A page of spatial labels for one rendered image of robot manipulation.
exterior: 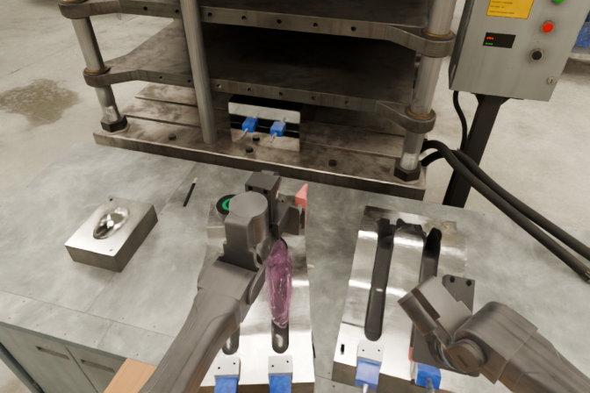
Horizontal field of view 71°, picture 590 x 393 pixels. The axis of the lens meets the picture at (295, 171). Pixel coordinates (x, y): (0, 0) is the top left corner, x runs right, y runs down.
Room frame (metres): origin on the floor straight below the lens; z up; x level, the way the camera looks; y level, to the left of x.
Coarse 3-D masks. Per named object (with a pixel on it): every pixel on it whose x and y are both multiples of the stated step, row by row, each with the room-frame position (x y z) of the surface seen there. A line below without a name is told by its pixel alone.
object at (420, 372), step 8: (416, 368) 0.37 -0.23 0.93; (424, 368) 0.36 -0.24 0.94; (432, 368) 0.37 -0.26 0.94; (416, 376) 0.35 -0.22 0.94; (424, 376) 0.35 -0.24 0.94; (432, 376) 0.35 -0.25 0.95; (440, 376) 0.35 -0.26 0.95; (424, 384) 0.34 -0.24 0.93; (432, 384) 0.33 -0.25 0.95; (432, 392) 0.31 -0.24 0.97
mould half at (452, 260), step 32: (416, 224) 0.81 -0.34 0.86; (416, 256) 0.64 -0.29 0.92; (448, 256) 0.64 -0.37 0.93; (352, 288) 0.58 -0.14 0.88; (352, 320) 0.50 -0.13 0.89; (384, 320) 0.50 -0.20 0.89; (352, 352) 0.42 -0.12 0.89; (384, 352) 0.42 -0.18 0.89; (352, 384) 0.39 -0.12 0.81; (384, 384) 0.38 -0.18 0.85; (448, 384) 0.36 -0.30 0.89
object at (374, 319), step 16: (384, 224) 0.73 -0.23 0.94; (400, 224) 0.73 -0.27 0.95; (384, 240) 0.73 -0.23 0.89; (432, 240) 0.70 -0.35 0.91; (384, 256) 0.65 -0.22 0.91; (432, 256) 0.65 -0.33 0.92; (384, 272) 0.62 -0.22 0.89; (432, 272) 0.61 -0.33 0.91; (384, 288) 0.58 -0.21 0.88; (368, 304) 0.54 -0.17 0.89; (384, 304) 0.54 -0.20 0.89; (368, 320) 0.50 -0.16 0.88; (368, 336) 0.46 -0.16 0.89
